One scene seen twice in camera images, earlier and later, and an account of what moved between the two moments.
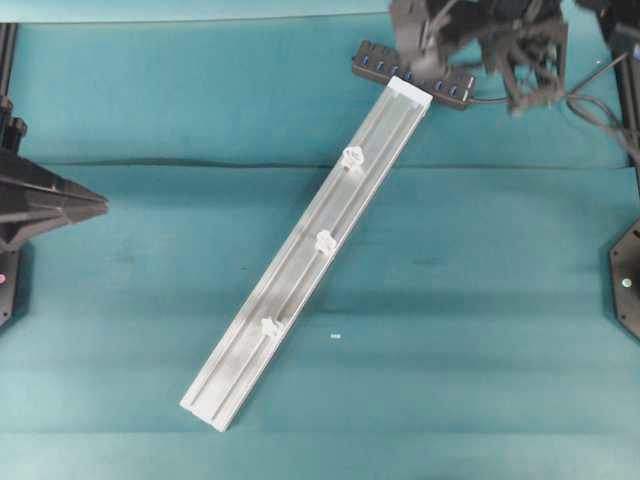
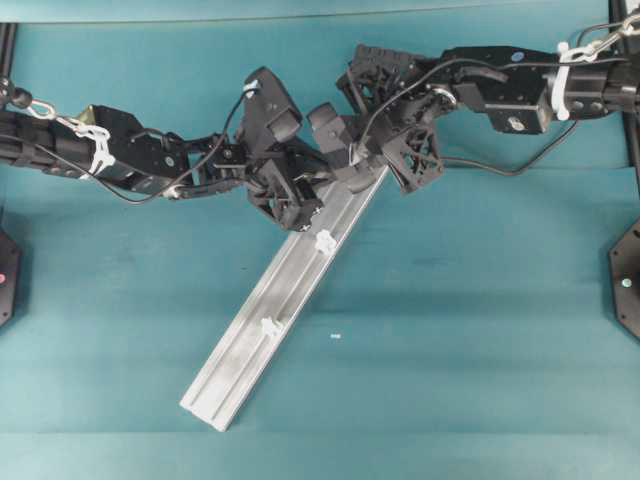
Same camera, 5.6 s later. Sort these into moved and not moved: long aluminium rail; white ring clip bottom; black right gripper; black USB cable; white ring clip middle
Moved: black right gripper; black USB cable
Not moved: white ring clip bottom; long aluminium rail; white ring clip middle
